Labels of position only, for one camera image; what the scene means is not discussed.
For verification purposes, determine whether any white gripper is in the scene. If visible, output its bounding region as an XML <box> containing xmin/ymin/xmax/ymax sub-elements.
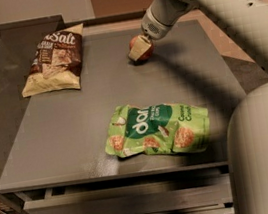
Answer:
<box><xmin>121</xmin><ymin>3</ymin><xmax>178</xmax><ymax>63</ymax></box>

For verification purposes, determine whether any red apple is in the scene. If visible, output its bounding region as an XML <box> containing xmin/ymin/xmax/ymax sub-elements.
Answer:
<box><xmin>128</xmin><ymin>33</ymin><xmax>157</xmax><ymax>64</ymax></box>

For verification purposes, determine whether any green rice chip bag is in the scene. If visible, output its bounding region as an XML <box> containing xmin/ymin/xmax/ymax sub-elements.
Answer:
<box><xmin>105</xmin><ymin>103</ymin><xmax>210</xmax><ymax>158</ymax></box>

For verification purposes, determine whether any brown sea salt chip bag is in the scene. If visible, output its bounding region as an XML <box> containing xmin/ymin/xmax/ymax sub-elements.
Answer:
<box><xmin>21</xmin><ymin>23</ymin><xmax>83</xmax><ymax>97</ymax></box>

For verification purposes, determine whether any grey upper drawer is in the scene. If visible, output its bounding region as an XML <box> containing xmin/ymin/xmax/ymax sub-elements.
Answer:
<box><xmin>24</xmin><ymin>165</ymin><xmax>233</xmax><ymax>214</ymax></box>

